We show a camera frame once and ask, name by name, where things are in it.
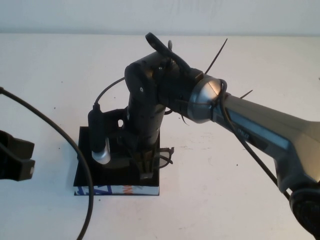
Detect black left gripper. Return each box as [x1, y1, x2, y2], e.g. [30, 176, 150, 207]
[0, 129, 36, 181]

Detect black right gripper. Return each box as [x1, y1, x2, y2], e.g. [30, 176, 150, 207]
[117, 104, 165, 181]

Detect black frame glasses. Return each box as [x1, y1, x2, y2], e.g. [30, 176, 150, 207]
[107, 146, 175, 173]

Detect black glasses case blue print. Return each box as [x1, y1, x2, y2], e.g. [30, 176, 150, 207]
[73, 126, 161, 197]

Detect black zip tie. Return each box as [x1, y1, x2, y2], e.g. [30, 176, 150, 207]
[204, 38, 229, 75]
[178, 112, 191, 128]
[239, 89, 254, 100]

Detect black right camera mount bracket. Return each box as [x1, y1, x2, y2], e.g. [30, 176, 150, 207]
[101, 107, 130, 141]

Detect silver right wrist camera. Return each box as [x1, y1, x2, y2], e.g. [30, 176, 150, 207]
[88, 104, 112, 166]

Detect thick black left camera cable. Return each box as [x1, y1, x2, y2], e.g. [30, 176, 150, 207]
[0, 86, 95, 240]

